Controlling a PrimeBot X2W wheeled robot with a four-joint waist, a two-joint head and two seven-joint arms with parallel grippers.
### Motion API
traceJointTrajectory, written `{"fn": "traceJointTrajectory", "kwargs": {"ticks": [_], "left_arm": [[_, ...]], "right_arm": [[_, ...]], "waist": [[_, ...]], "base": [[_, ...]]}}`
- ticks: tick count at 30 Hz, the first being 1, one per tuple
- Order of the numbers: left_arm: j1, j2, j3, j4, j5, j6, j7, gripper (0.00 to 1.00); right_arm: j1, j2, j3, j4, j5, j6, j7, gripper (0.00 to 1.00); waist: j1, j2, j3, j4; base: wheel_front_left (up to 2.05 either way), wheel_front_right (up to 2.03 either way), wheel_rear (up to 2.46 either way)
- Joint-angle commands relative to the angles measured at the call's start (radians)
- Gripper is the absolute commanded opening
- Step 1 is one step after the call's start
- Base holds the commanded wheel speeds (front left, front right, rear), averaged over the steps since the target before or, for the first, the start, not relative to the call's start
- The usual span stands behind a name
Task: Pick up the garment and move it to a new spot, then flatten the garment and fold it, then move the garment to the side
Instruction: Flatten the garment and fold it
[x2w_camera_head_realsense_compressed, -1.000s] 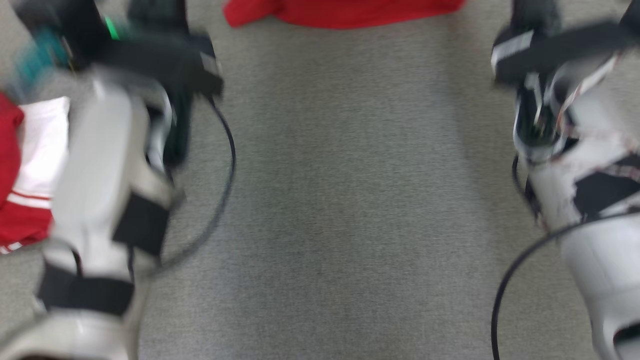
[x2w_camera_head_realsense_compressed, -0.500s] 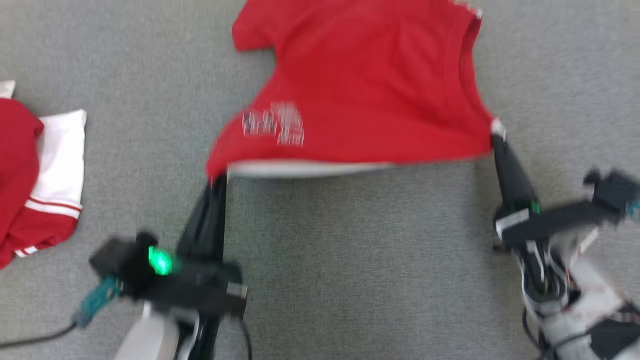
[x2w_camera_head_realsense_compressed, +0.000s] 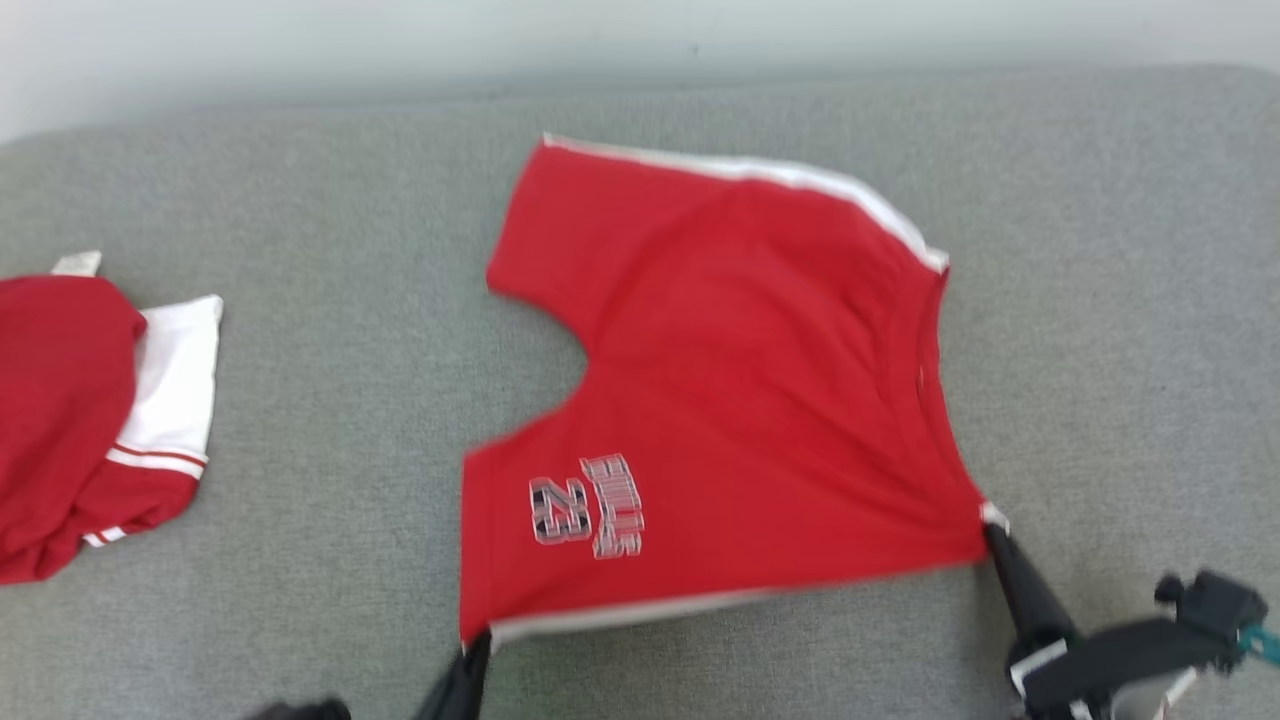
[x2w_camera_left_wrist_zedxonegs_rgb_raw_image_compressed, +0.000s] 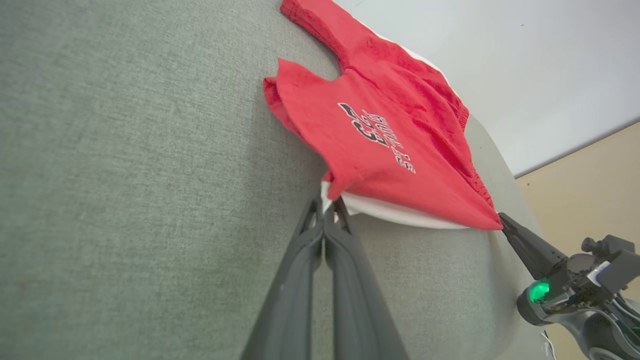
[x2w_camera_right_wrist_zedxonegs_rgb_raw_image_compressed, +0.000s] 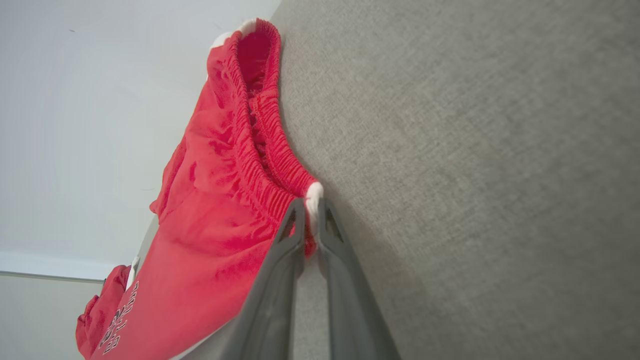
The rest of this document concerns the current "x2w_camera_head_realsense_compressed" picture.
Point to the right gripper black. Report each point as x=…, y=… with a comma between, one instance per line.
x=1035, y=662

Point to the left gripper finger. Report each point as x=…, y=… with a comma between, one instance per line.
x=460, y=690

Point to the red basketball shorts white stripes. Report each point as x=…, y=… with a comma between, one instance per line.
x=750, y=380

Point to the red white jersey shirt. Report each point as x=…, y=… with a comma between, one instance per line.
x=60, y=420

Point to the grey fabric sofa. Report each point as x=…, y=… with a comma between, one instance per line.
x=300, y=250

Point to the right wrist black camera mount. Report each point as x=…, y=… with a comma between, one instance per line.
x=1130, y=650

